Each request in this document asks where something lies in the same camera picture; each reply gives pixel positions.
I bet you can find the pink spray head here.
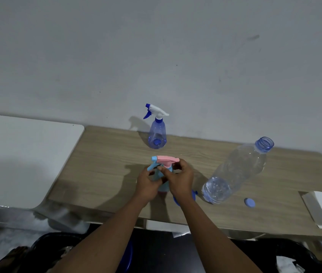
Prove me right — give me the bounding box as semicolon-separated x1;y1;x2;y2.
147;155;180;173

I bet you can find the white blue spray head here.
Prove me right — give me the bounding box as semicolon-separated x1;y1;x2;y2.
143;104;170;120

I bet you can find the wooden table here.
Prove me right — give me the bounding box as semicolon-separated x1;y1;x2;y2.
48;125;322;239

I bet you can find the person's left forearm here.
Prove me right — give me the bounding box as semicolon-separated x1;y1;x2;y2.
50;196;150;273

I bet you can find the blue plastic bucket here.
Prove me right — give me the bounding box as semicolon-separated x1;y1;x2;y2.
118;240;134;273

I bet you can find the transparent blue spray bottle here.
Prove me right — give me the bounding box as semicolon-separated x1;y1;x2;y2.
148;118;168;150

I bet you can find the light blue pink spray bottle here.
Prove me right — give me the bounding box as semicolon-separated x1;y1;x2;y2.
152;165;173;192

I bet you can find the crumpled white paper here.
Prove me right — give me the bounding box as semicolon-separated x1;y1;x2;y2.
276;256;305;273

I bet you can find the black trash bag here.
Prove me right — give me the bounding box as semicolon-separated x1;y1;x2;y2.
232;238;321;273
30;232;85;273

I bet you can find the person's right hand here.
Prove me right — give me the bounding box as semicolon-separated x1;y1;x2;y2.
157;158;195;201

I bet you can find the person's right forearm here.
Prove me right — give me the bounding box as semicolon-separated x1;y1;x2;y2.
178;196;264;273

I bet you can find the white side table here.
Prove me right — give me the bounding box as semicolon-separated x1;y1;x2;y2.
0;113;85;209

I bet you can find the black shoe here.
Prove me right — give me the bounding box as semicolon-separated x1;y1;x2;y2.
0;246;30;273

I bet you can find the clear plastic water bottle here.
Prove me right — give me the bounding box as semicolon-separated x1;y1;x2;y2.
202;136;275;204

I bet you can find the blue plastic funnel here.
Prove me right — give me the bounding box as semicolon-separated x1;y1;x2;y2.
173;190;198;207

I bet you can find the person's left hand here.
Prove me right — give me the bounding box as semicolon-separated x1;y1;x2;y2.
134;165;168;204

